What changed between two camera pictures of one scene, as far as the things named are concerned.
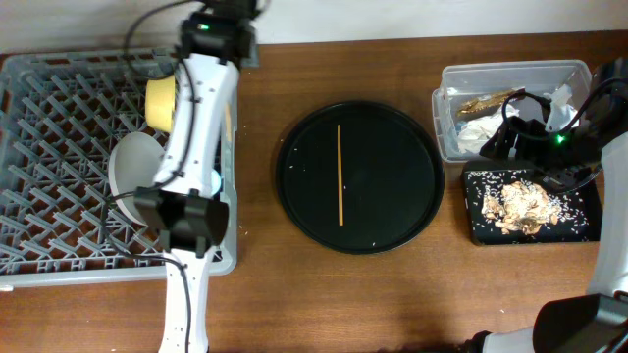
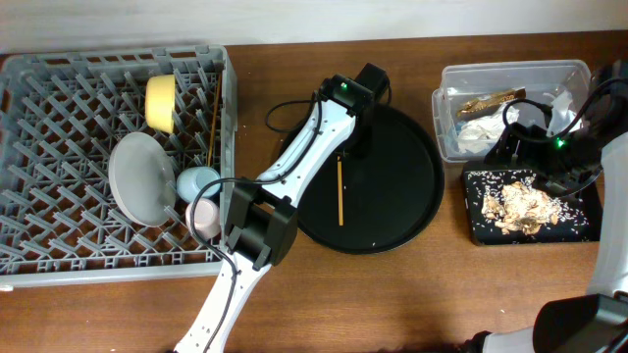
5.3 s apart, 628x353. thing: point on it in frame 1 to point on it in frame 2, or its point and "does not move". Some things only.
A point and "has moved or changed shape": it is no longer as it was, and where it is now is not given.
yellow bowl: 160,103 does not move
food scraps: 521,206 does not move
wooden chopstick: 228,123 has moved or changed shape
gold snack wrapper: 485,102 does not move
